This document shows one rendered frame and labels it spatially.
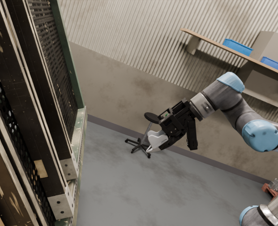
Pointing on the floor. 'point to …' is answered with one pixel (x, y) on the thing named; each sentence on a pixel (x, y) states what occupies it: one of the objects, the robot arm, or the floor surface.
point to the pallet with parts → (275, 187)
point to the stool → (145, 132)
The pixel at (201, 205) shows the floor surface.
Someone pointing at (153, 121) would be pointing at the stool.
